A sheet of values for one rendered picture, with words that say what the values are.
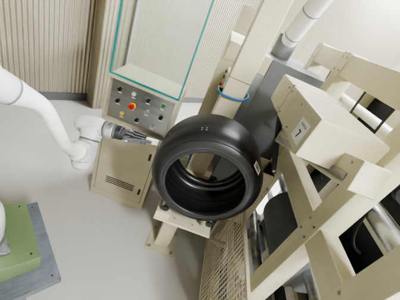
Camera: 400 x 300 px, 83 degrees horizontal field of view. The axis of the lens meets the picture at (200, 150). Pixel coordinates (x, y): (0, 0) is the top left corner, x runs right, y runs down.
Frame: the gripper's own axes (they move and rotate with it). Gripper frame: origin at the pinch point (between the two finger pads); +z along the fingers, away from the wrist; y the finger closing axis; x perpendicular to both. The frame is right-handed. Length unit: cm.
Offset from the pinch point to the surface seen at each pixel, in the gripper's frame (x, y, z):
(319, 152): -35, -34, 63
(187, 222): 49, -5, 30
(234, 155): -12.2, -12.4, 41.8
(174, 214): 48, -3, 21
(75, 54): 30, 211, -173
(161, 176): 11.0, -12.7, 10.1
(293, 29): -66, 74, 65
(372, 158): -38, -34, 80
